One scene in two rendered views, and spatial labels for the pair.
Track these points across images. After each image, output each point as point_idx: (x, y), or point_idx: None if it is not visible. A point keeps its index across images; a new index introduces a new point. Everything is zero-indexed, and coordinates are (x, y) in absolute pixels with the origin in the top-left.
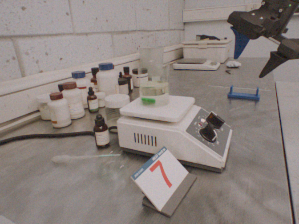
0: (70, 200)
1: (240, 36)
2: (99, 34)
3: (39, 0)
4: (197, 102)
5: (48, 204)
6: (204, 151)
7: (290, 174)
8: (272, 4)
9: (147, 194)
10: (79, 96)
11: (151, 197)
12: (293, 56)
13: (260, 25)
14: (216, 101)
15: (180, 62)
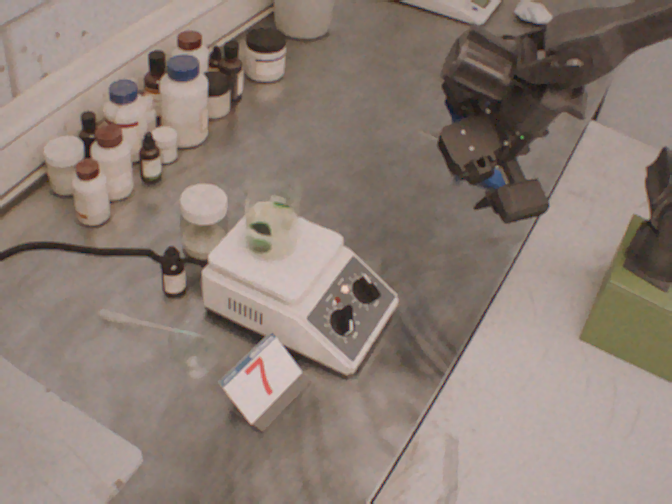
0: (138, 391)
1: None
2: None
3: None
4: (379, 177)
5: (113, 392)
6: (328, 351)
7: (442, 391)
8: (499, 122)
9: (238, 404)
10: (127, 159)
11: (243, 408)
12: (506, 220)
13: (462, 168)
14: (420, 181)
15: None
